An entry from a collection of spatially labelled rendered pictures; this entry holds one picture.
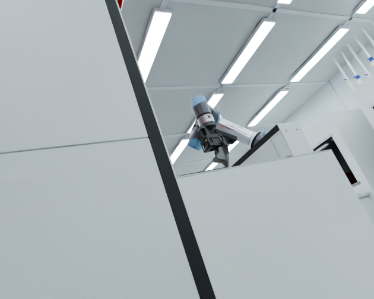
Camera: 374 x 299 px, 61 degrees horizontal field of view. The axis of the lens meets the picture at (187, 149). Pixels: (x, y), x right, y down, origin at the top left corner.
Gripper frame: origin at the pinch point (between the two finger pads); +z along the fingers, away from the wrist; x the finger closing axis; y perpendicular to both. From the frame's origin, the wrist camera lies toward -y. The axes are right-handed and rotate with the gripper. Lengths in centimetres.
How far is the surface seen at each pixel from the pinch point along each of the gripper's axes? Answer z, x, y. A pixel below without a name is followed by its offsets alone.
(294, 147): 13.5, 39.8, 2.8
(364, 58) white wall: -163, -102, -368
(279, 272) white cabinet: 45, 46, 32
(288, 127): 6.4, 39.8, 1.3
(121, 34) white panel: -4, 66, 59
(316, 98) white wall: -166, -199, -368
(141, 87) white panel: 9, 66, 59
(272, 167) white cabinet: 21, 46, 20
